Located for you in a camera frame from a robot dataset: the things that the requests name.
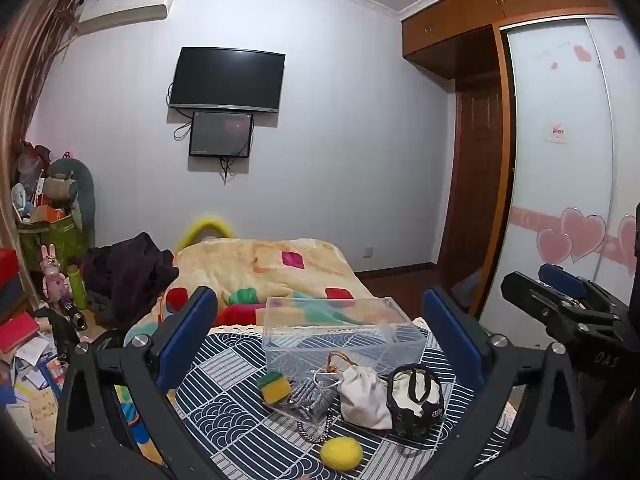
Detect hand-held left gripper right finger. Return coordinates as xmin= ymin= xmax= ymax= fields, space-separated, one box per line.
xmin=421 ymin=286 xmax=589 ymax=480

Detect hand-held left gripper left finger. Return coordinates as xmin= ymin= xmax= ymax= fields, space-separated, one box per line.
xmin=54 ymin=285 xmax=228 ymax=480

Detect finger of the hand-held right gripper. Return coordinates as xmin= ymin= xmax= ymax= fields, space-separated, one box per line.
xmin=538 ymin=262 xmax=628 ymax=313
xmin=501 ymin=271 xmax=617 ymax=333

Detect yellow and green sponge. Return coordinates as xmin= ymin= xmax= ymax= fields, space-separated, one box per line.
xmin=257 ymin=371 xmax=292 ymax=406

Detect white drawstring pouch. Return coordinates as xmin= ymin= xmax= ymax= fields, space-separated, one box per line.
xmin=326 ymin=351 xmax=394 ymax=431

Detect clear plastic storage box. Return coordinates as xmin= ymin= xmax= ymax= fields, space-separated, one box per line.
xmin=262 ymin=296 xmax=427 ymax=395

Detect yellow felt ball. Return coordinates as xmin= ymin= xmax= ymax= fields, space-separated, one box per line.
xmin=320 ymin=436 xmax=364 ymax=472

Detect grey cloth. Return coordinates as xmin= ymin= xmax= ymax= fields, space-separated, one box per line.
xmin=452 ymin=267 xmax=484 ymax=311

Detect pile of black clothing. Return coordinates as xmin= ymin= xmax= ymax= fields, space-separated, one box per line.
xmin=80 ymin=232 xmax=180 ymax=328

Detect white wardrobe door with hearts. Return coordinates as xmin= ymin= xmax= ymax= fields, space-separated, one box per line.
xmin=480 ymin=18 xmax=615 ymax=341
xmin=586 ymin=14 xmax=640 ymax=281

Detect beige printed blanket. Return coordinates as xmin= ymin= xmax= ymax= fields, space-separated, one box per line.
xmin=125 ymin=237 xmax=381 ymax=347

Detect navy and white patterned tablecloth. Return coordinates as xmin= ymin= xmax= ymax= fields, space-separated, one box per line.
xmin=167 ymin=317 xmax=516 ymax=480

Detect colourful bed sheet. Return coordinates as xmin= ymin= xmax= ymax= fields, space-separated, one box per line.
xmin=112 ymin=382 xmax=166 ymax=466

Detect black flashlight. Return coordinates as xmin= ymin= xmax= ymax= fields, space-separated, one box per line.
xmin=58 ymin=296 xmax=89 ymax=331

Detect green bottle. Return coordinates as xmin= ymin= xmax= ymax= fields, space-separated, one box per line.
xmin=67 ymin=264 xmax=90 ymax=311

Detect brown wooden door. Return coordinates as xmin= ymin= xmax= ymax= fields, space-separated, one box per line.
xmin=437 ymin=79 xmax=507 ymax=306

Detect pink bunny toy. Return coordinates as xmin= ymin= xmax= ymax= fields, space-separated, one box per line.
xmin=40 ymin=244 xmax=71 ymax=309

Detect green storage box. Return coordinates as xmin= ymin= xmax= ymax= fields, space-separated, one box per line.
xmin=17 ymin=210 xmax=89 ymax=274

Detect pile of papers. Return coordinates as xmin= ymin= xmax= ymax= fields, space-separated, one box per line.
xmin=0 ymin=330 xmax=72 ymax=461

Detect red book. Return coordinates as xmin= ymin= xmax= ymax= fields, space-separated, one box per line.
xmin=0 ymin=312 xmax=41 ymax=354

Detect dark box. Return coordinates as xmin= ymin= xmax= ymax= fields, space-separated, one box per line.
xmin=0 ymin=275 xmax=29 ymax=322

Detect grey-green plush toy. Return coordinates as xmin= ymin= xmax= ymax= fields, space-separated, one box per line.
xmin=42 ymin=157 xmax=97 ymax=246

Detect red box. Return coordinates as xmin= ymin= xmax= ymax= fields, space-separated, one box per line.
xmin=0 ymin=247 xmax=24 ymax=286

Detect small white fan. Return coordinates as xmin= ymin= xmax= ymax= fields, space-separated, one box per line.
xmin=11 ymin=183 xmax=32 ymax=221

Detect wooden overhead cabinet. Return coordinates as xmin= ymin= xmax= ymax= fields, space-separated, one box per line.
xmin=400 ymin=0 xmax=640 ymax=81

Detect brown striped curtain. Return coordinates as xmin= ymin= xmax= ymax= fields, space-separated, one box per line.
xmin=0 ymin=0 xmax=83 ymax=241

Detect white air conditioner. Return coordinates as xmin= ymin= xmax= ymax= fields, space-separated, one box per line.
xmin=75 ymin=0 xmax=177 ymax=37

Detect black strap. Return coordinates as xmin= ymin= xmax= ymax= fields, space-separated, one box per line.
xmin=32 ymin=307 xmax=82 ymax=362

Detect small black wall monitor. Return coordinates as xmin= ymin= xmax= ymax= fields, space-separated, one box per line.
xmin=188 ymin=111 xmax=254 ymax=158

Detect wall-mounted black television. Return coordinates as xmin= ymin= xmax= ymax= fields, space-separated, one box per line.
xmin=167 ymin=47 xmax=286 ymax=112

